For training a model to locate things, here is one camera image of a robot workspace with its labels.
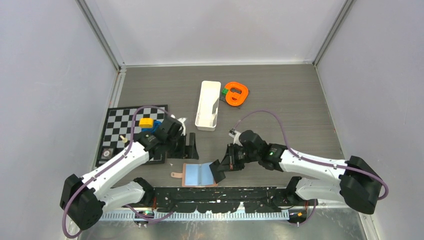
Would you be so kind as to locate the blue toy car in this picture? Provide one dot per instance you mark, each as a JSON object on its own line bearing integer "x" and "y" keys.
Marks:
{"x": 156, "y": 124}

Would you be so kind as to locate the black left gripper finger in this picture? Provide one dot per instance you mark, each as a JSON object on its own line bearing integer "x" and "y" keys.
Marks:
{"x": 190, "y": 148}
{"x": 178, "y": 149}

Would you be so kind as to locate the yellow toy brick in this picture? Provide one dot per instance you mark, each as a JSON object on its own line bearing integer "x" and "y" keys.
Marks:
{"x": 146, "y": 123}

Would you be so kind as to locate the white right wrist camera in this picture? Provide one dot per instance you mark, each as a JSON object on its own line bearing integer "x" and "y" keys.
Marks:
{"x": 235, "y": 135}

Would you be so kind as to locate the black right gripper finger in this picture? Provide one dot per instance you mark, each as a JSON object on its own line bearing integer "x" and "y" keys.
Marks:
{"x": 218, "y": 176}
{"x": 226, "y": 164}

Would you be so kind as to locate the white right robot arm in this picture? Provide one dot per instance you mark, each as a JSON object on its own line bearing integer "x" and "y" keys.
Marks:
{"x": 351, "y": 181}

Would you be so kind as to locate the green small cube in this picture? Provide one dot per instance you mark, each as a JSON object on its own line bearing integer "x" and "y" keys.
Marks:
{"x": 224, "y": 91}

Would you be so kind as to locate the brown leather card holder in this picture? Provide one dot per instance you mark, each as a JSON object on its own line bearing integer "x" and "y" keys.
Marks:
{"x": 195, "y": 175}

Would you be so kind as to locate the cream chess pawn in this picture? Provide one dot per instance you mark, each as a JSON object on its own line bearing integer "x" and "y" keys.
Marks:
{"x": 123, "y": 139}

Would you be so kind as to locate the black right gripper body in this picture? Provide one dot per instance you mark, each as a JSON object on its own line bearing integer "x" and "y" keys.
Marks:
{"x": 241, "y": 156}

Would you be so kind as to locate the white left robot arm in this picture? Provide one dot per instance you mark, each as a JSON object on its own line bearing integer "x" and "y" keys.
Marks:
{"x": 85, "y": 199}

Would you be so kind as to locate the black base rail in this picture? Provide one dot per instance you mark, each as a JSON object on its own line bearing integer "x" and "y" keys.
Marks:
{"x": 222, "y": 199}

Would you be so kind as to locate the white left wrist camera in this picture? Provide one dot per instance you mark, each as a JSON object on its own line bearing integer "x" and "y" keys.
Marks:
{"x": 182, "y": 121}

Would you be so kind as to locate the orange plastic ring toy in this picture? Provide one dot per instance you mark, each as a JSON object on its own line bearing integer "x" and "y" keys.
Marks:
{"x": 237, "y": 94}

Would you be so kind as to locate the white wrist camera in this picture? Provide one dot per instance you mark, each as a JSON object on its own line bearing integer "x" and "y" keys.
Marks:
{"x": 182, "y": 121}
{"x": 235, "y": 135}

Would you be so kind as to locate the poker chip in case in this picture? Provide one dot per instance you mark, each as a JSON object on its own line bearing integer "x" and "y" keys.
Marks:
{"x": 106, "y": 153}

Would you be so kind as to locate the white plastic tray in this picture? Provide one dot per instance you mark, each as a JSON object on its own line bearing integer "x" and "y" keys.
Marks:
{"x": 208, "y": 105}

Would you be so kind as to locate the black white chessboard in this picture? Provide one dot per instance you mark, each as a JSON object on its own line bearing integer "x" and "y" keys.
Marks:
{"x": 118, "y": 121}

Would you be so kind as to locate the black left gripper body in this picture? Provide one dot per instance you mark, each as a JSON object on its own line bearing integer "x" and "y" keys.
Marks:
{"x": 170, "y": 141}

